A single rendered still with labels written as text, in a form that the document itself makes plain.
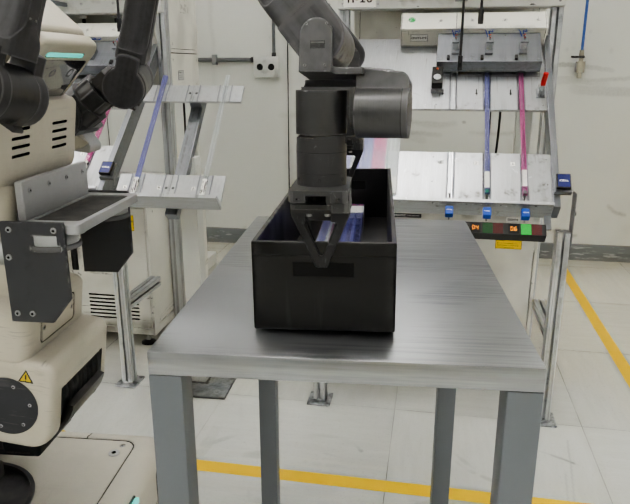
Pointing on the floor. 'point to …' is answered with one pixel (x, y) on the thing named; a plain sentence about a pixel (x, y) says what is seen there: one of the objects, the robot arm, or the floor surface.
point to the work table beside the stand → (358, 359)
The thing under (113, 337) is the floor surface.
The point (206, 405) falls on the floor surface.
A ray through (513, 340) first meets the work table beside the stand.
